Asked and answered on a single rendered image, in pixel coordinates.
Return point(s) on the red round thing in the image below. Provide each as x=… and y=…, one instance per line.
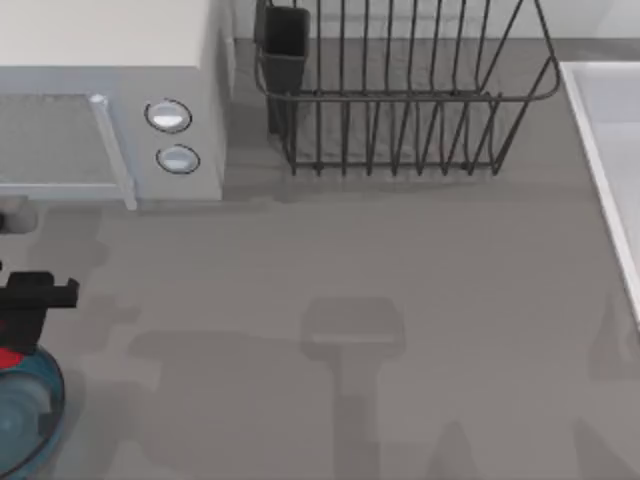
x=9, y=359

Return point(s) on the blue bowl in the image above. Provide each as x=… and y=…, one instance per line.
x=35, y=400

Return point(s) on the microwave oven glass door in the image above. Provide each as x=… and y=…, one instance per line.
x=45, y=140

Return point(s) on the small silver microwave knob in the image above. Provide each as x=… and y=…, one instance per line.
x=177, y=159

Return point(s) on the large silver microwave knob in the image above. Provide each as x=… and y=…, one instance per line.
x=168, y=116

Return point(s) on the pale microwave oven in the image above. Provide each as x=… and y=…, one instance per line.
x=165, y=40

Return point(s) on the dark cutlery holder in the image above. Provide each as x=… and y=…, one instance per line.
x=283, y=45

